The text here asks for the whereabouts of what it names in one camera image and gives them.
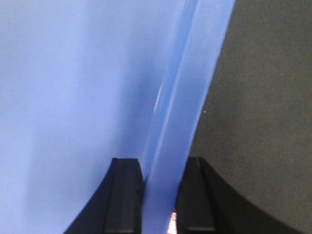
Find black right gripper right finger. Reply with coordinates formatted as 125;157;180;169
175;157;299;234

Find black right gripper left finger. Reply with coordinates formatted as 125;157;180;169
65;158;144;234

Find blue plastic tray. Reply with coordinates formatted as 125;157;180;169
0;0;234;234

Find black fabric table mat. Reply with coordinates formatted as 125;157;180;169
191;0;312;234

